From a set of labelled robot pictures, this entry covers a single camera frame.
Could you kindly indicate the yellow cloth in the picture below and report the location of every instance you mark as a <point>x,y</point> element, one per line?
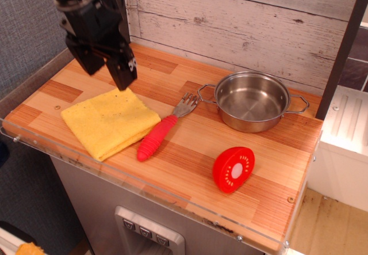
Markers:
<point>110,122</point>

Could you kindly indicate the red toy tomato half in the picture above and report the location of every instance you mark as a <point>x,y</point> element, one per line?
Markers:
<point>232,168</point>

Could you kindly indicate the stainless steel pot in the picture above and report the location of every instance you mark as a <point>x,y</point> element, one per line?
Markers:
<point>250,101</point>

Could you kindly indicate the silver dispenser panel with buttons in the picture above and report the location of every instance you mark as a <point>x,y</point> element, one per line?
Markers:
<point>140,235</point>

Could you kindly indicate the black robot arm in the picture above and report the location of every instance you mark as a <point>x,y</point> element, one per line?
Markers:
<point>98,35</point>

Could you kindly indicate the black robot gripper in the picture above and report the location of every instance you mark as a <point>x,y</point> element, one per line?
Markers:
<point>94,37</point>

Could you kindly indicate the grey toy kitchen cabinet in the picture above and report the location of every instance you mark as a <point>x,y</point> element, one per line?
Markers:
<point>95,198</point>

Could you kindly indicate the yellow object bottom corner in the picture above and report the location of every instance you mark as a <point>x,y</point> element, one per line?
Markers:
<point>29,249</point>

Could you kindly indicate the white toy sink counter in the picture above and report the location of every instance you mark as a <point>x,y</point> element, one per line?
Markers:
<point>339,166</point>

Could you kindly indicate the clear acrylic edge guard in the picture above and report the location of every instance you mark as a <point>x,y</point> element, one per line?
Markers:
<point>179,176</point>

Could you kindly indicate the red handled metal fork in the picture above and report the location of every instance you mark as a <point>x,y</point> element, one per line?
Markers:
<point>154,139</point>

